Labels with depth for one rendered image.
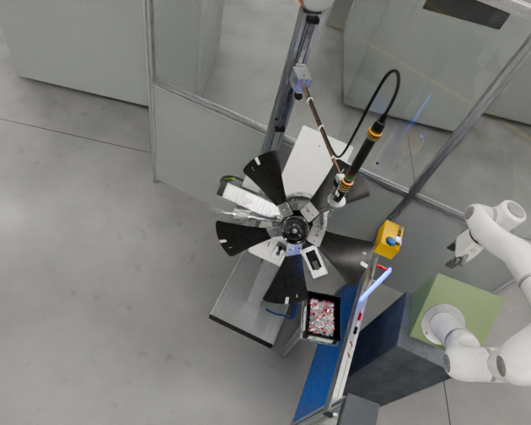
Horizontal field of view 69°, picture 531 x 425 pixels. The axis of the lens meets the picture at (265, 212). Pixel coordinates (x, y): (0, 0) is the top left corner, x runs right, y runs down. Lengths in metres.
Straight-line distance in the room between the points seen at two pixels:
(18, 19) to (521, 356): 3.81
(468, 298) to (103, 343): 2.06
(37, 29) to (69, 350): 2.49
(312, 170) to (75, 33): 2.44
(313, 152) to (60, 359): 1.90
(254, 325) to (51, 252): 1.47
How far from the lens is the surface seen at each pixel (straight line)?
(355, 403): 1.46
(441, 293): 1.96
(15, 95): 4.19
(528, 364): 1.25
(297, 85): 1.82
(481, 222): 1.37
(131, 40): 3.53
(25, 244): 3.13
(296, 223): 1.66
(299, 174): 1.91
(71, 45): 3.81
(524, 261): 1.32
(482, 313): 2.05
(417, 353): 1.99
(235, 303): 2.70
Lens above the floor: 2.56
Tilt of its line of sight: 53 degrees down
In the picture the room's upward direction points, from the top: 19 degrees clockwise
